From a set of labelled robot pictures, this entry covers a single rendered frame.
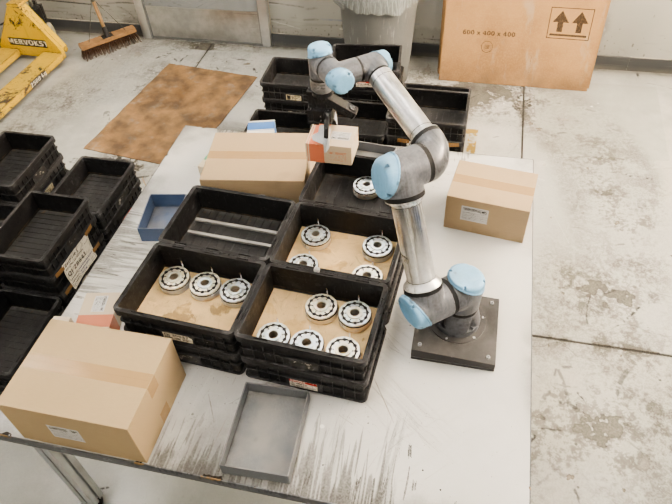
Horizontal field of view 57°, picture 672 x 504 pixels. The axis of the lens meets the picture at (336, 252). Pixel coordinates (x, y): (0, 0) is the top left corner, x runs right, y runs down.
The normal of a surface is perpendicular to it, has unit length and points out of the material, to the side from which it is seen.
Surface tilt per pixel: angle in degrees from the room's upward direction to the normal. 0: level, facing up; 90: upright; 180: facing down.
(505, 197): 0
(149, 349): 0
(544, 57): 72
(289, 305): 0
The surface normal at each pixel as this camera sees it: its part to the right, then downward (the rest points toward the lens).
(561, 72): -0.22, 0.47
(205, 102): -0.04, -0.69
